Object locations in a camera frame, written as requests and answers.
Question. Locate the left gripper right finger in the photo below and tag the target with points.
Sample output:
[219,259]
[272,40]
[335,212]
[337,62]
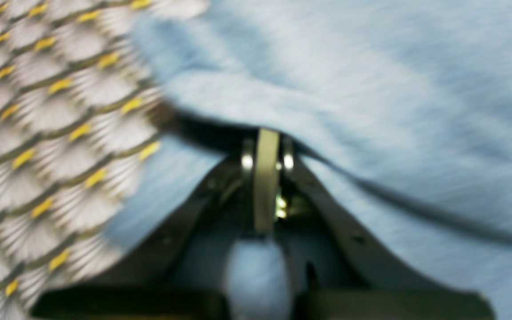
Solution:
[343,272]

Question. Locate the blue T-shirt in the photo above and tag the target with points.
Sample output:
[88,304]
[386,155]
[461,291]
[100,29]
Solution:
[401,108]

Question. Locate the fan-patterned tablecloth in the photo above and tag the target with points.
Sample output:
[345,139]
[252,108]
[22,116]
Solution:
[76,130]

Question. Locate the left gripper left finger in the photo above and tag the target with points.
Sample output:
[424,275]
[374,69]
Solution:
[176,272]

